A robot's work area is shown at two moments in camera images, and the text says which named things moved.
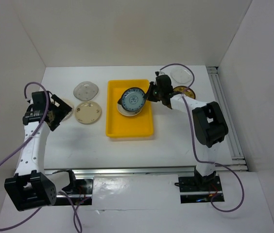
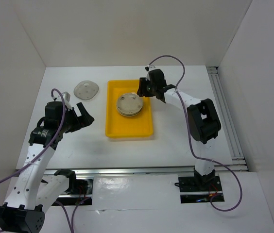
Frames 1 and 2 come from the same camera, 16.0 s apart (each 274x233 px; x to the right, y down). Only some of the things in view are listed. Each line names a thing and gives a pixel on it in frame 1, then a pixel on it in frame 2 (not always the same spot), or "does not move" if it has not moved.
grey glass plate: (85, 91) does not move
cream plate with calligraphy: (88, 112) -> (128, 115)
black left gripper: (63, 109) -> (86, 119)
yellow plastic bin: (119, 125) does not move
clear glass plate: (182, 76) -> (129, 103)
